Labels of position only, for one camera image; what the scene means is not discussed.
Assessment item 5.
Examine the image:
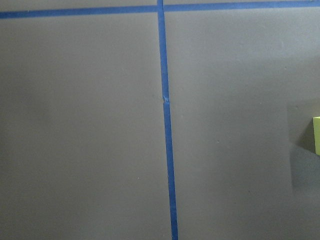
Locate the yellow foam block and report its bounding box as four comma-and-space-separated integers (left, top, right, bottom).
312, 116, 320, 156

